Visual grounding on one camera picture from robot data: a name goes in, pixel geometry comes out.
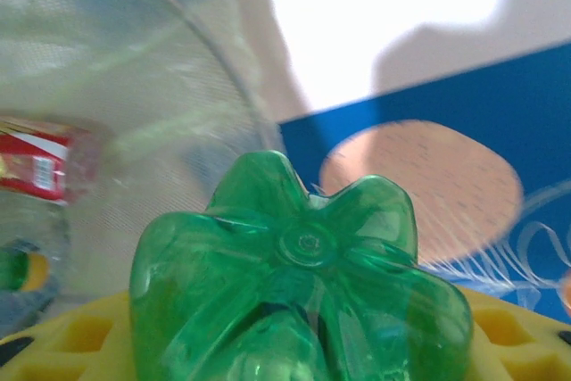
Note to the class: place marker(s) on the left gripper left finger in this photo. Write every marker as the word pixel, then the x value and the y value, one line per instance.
pixel 67 354

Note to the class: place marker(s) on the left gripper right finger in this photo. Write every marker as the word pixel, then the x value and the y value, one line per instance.
pixel 526 354

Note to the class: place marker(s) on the green bottle with yellow cap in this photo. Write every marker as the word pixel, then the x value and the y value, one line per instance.
pixel 22 267
pixel 303 292

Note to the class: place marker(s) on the red label bottle red cap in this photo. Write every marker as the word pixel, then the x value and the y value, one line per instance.
pixel 35 162

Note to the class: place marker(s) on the clear plastic bin with liner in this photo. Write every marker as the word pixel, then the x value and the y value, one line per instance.
pixel 156 86

